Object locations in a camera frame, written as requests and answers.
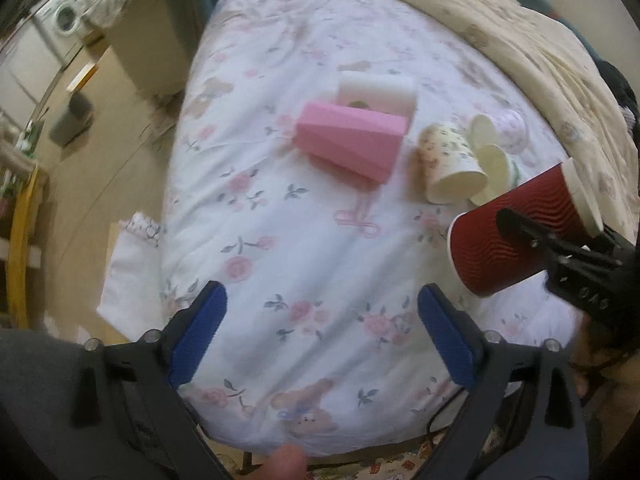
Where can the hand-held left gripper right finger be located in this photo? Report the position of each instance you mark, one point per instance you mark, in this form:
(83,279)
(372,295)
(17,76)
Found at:
(448,336)

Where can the floral print paper cup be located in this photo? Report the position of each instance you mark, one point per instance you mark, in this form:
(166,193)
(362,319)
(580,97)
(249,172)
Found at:
(450,157)

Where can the pink foam block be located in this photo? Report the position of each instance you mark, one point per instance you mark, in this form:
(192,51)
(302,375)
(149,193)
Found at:
(350,140)

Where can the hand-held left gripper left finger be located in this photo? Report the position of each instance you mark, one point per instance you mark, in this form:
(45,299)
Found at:
(197,336)

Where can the yellow wooden frame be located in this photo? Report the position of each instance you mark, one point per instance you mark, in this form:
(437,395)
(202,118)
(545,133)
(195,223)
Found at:
(25,240)

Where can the dark cloth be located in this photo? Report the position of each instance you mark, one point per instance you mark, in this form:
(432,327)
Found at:
(620,95)

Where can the red ribbed paper cup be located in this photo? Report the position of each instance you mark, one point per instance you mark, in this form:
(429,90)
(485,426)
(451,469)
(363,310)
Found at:
(480,250)

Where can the cream quilt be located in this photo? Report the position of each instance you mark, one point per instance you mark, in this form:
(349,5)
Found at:
(540,35)

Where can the green print paper cup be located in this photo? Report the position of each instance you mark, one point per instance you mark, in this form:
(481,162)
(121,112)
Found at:
(497,167)

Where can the white washing machine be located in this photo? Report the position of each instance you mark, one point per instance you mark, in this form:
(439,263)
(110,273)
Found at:
(62,12)

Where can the white paper bag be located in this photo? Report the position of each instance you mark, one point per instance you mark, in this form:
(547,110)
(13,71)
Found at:
(127,280)

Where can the pink print paper cup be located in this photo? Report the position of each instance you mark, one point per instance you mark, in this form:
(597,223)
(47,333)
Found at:
(510,127)

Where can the person's left hand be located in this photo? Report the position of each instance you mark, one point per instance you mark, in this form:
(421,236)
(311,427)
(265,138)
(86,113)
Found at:
(280,465)

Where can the grey trash bin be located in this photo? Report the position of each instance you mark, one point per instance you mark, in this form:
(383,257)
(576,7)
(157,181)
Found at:
(72,117)

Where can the white foam block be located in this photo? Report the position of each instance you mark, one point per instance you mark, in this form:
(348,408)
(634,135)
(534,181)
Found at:
(385,91)

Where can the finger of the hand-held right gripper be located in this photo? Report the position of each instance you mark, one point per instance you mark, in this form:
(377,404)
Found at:
(545,240)

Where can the floral bear print bedsheet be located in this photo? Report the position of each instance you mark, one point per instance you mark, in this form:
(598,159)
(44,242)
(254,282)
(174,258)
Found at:
(280,200)

